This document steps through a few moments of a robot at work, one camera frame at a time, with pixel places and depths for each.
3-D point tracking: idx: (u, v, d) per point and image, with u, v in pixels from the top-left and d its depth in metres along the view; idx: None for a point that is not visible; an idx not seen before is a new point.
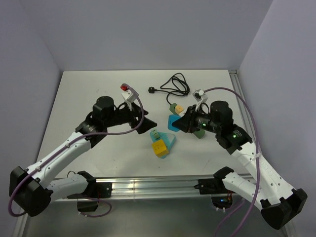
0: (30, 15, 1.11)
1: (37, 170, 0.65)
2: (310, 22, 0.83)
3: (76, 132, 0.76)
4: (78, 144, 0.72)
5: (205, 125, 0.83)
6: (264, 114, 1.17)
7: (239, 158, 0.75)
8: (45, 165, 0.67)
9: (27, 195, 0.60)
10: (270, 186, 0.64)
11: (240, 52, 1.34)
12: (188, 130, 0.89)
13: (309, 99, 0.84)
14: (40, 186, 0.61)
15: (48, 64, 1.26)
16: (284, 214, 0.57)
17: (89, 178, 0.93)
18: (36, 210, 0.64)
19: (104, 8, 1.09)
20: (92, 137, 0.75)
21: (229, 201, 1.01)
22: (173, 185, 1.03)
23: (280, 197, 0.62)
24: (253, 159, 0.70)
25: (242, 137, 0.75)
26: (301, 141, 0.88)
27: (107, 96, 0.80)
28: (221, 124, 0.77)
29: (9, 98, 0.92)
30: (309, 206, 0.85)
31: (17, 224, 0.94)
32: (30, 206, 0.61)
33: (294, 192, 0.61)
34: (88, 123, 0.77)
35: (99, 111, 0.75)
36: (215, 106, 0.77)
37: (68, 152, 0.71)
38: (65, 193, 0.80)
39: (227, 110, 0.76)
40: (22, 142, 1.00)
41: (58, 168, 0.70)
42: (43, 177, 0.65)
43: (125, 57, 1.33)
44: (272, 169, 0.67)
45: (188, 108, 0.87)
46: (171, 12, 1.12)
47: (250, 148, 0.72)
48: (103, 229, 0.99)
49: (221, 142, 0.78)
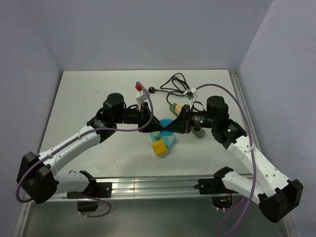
0: (30, 15, 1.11)
1: (48, 156, 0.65)
2: (310, 22, 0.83)
3: (87, 125, 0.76)
4: (89, 138, 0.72)
5: (202, 122, 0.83)
6: (264, 114, 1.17)
7: (235, 151, 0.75)
8: (56, 152, 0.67)
9: (38, 179, 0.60)
10: (265, 178, 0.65)
11: (240, 53, 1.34)
12: (185, 130, 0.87)
13: (309, 99, 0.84)
14: (50, 172, 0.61)
15: (48, 64, 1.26)
16: (280, 204, 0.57)
17: (90, 178, 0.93)
18: (43, 197, 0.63)
19: (103, 9, 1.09)
20: (102, 132, 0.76)
21: (229, 201, 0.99)
22: (174, 185, 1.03)
23: (276, 188, 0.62)
24: (248, 151, 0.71)
25: (236, 131, 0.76)
26: (300, 141, 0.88)
27: (119, 94, 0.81)
28: (217, 119, 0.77)
29: (9, 98, 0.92)
30: (308, 206, 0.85)
31: (17, 224, 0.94)
32: (38, 192, 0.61)
33: (290, 183, 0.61)
34: (98, 119, 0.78)
35: (108, 108, 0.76)
36: (211, 101, 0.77)
37: (80, 143, 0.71)
38: (66, 188, 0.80)
39: (222, 103, 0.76)
40: (22, 141, 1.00)
41: (67, 157, 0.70)
42: (54, 163, 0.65)
43: (125, 57, 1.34)
44: (267, 161, 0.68)
45: (182, 108, 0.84)
46: (171, 12, 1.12)
47: (244, 141, 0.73)
48: (102, 229, 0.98)
49: (217, 136, 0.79)
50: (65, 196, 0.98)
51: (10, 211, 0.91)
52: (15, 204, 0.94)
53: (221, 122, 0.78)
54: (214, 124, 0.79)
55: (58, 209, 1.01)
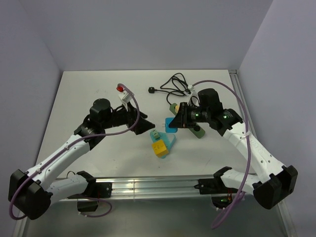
0: (30, 15, 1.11)
1: (37, 172, 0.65)
2: (310, 22, 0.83)
3: (74, 134, 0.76)
4: (77, 147, 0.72)
5: (197, 116, 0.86)
6: (264, 114, 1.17)
7: (230, 138, 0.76)
8: (44, 167, 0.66)
9: (29, 197, 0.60)
10: (260, 164, 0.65)
11: (240, 52, 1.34)
12: (183, 124, 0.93)
13: (309, 99, 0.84)
14: (41, 188, 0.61)
15: (48, 64, 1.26)
16: (274, 189, 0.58)
17: (88, 178, 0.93)
18: (36, 212, 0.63)
19: (103, 8, 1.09)
20: (90, 138, 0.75)
21: (229, 201, 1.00)
22: (174, 185, 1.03)
23: (270, 174, 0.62)
24: (243, 137, 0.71)
25: (232, 118, 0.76)
26: (301, 141, 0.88)
27: (105, 98, 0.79)
28: (210, 107, 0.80)
29: (9, 97, 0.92)
30: (309, 206, 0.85)
31: (17, 226, 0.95)
32: (31, 209, 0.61)
33: (284, 169, 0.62)
34: (86, 126, 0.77)
35: (96, 115, 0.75)
36: (201, 91, 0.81)
37: (68, 154, 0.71)
38: (66, 193, 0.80)
39: (212, 91, 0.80)
40: (21, 141, 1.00)
41: (58, 170, 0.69)
42: (44, 178, 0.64)
43: (125, 57, 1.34)
44: (262, 147, 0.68)
45: (180, 104, 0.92)
46: (171, 12, 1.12)
47: (240, 127, 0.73)
48: (102, 229, 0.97)
49: (213, 124, 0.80)
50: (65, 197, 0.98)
51: None
52: None
53: (216, 109, 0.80)
54: (208, 112, 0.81)
55: (58, 209, 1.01)
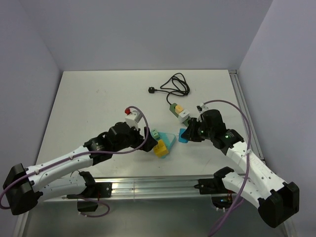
0: (30, 14, 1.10)
1: (35, 173, 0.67)
2: (310, 22, 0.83)
3: (83, 146, 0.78)
4: (81, 160, 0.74)
5: (202, 132, 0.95)
6: (264, 113, 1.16)
7: (232, 156, 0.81)
8: (43, 170, 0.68)
9: (18, 195, 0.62)
10: (261, 180, 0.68)
11: (240, 52, 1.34)
12: (190, 138, 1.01)
13: (309, 100, 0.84)
14: (31, 190, 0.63)
15: (48, 64, 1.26)
16: (275, 204, 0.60)
17: (89, 181, 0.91)
18: (20, 209, 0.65)
19: (103, 8, 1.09)
20: (96, 156, 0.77)
21: (229, 201, 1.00)
22: (174, 185, 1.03)
23: (271, 189, 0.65)
24: (244, 155, 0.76)
25: (234, 138, 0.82)
26: (300, 141, 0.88)
27: (126, 122, 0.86)
28: (213, 127, 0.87)
29: (9, 98, 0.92)
30: (308, 207, 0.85)
31: (18, 224, 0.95)
32: (16, 205, 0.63)
33: (285, 185, 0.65)
34: (97, 142, 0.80)
35: (113, 135, 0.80)
36: (206, 111, 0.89)
37: (71, 164, 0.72)
38: (61, 193, 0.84)
39: (216, 112, 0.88)
40: (22, 142, 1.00)
41: (55, 176, 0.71)
42: (38, 181, 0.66)
43: (124, 57, 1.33)
44: (263, 165, 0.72)
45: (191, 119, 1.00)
46: (171, 11, 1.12)
47: (241, 146, 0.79)
48: (102, 229, 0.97)
49: (216, 142, 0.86)
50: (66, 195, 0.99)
51: (10, 211, 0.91)
52: None
53: (218, 130, 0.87)
54: (212, 131, 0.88)
55: (58, 208, 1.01)
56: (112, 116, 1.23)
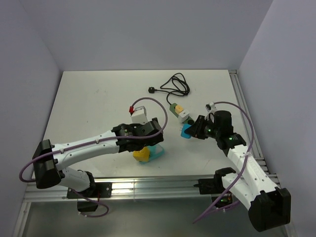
0: (30, 15, 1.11)
1: (59, 151, 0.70)
2: (310, 22, 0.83)
3: (111, 132, 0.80)
4: (106, 145, 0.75)
5: (209, 131, 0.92)
6: (264, 113, 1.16)
7: (232, 158, 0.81)
8: (68, 150, 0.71)
9: (42, 172, 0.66)
10: (254, 181, 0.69)
11: (240, 52, 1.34)
12: (195, 135, 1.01)
13: (308, 99, 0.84)
14: (54, 169, 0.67)
15: (48, 64, 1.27)
16: (262, 204, 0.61)
17: (91, 183, 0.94)
18: (44, 184, 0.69)
19: (103, 9, 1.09)
20: (123, 142, 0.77)
21: (229, 201, 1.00)
22: (174, 185, 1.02)
23: (261, 189, 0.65)
24: (242, 156, 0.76)
25: (237, 140, 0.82)
26: (300, 141, 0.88)
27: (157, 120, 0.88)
28: (220, 128, 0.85)
29: (9, 98, 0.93)
30: (306, 206, 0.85)
31: (17, 225, 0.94)
32: (40, 181, 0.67)
33: (276, 189, 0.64)
34: (125, 128, 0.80)
35: (150, 129, 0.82)
36: (217, 112, 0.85)
37: (96, 148, 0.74)
38: (69, 184, 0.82)
39: (226, 114, 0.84)
40: (22, 142, 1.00)
41: (78, 158, 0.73)
42: (61, 160, 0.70)
43: (125, 57, 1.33)
44: (259, 168, 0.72)
45: (198, 117, 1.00)
46: (171, 11, 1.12)
47: (242, 148, 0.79)
48: (102, 229, 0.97)
49: (218, 143, 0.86)
50: (66, 196, 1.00)
51: (9, 211, 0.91)
52: (15, 204, 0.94)
53: (224, 132, 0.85)
54: (218, 132, 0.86)
55: (58, 208, 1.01)
56: (113, 116, 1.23)
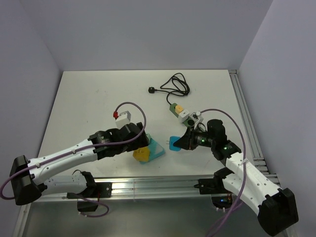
0: (30, 15, 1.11)
1: (36, 166, 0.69)
2: (310, 21, 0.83)
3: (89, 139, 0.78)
4: (83, 154, 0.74)
5: (203, 141, 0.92)
6: (264, 113, 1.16)
7: (231, 167, 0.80)
8: (44, 164, 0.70)
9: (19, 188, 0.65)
10: (256, 186, 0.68)
11: (240, 52, 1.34)
12: (189, 147, 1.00)
13: (308, 99, 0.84)
14: (31, 183, 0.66)
15: (48, 64, 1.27)
16: (270, 209, 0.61)
17: (90, 183, 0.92)
18: (23, 201, 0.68)
19: (103, 8, 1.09)
20: (100, 150, 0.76)
21: (229, 201, 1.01)
22: (174, 185, 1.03)
23: (266, 194, 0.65)
24: (241, 164, 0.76)
25: (232, 148, 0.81)
26: (300, 141, 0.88)
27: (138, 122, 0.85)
28: (215, 138, 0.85)
29: (8, 97, 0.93)
30: (307, 206, 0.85)
31: (17, 224, 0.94)
32: (19, 198, 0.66)
33: (280, 191, 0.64)
34: (102, 135, 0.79)
35: (127, 132, 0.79)
36: (210, 122, 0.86)
37: (73, 158, 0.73)
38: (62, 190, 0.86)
39: (219, 125, 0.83)
40: (21, 141, 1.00)
41: (56, 170, 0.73)
42: (39, 174, 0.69)
43: (125, 57, 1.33)
44: (258, 172, 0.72)
45: (188, 128, 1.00)
46: (171, 11, 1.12)
47: (239, 156, 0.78)
48: (102, 229, 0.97)
49: (215, 154, 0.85)
50: (67, 195, 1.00)
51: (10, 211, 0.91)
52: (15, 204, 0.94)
53: (219, 141, 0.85)
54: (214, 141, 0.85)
55: (58, 208, 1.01)
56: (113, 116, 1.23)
